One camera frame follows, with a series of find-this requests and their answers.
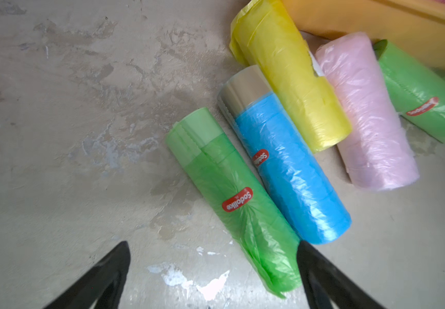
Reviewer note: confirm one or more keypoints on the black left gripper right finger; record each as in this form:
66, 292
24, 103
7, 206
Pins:
326, 286

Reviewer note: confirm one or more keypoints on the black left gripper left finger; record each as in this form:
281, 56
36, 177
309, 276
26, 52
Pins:
102, 286

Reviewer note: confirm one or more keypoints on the upper pink roll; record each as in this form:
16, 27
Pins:
376, 154

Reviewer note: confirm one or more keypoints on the blue trash bag roll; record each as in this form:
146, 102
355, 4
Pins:
290, 173

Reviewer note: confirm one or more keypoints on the short green roll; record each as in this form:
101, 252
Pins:
416, 92

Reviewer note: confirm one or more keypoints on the yellow roll near box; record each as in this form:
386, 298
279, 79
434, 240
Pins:
263, 34

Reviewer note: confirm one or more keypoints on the yellow plastic storage box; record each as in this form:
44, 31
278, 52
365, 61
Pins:
416, 27

